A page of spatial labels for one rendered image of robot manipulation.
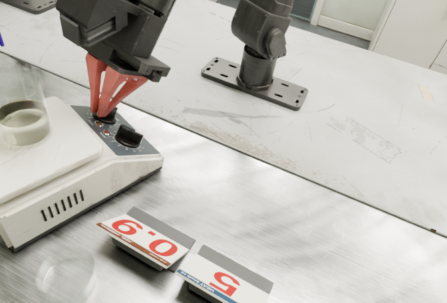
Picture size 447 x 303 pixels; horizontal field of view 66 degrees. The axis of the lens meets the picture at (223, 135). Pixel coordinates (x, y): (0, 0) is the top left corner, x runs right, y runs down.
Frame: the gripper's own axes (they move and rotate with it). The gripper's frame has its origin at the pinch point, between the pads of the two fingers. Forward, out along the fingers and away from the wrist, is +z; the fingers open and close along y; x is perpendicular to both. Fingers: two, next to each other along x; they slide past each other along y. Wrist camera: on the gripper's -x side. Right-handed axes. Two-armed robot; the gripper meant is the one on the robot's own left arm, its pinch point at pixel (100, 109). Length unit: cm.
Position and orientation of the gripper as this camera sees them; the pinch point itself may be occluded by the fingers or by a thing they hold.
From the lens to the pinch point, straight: 48.6
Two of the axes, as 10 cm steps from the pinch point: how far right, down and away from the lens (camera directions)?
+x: 3.3, -1.0, 9.4
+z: -4.8, 8.4, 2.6
